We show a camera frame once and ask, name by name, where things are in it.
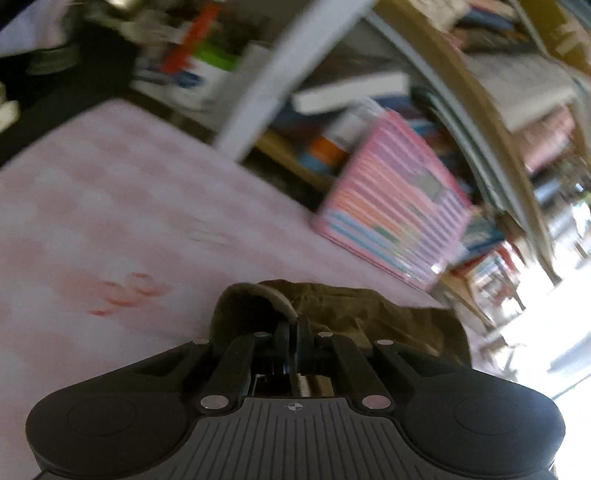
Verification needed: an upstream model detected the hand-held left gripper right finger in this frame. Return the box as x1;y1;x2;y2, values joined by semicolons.
295;316;455;412

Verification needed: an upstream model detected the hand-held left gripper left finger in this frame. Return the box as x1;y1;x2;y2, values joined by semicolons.
126;318;293;412

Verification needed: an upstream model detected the olive green garment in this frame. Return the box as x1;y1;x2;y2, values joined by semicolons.
210;279;472;370

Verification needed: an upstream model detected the pink plastic basket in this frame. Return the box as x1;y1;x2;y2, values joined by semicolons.
310;110;475;295

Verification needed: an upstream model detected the pink checkered bed sheet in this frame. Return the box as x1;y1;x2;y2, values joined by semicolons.
0;99;509;480

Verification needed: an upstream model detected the white book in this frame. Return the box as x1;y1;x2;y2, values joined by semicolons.
292;73;413;115

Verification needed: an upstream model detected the white shelf unit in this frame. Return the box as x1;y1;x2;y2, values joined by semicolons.
213;0;376;163

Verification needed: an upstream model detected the white box with colourful items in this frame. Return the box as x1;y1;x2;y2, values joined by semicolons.
130;2;260;112

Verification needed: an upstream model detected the wooden bookshelf with books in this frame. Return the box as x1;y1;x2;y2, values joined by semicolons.
373;0;561;284

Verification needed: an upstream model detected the stack of white papers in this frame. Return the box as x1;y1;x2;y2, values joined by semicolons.
465;50;579;134

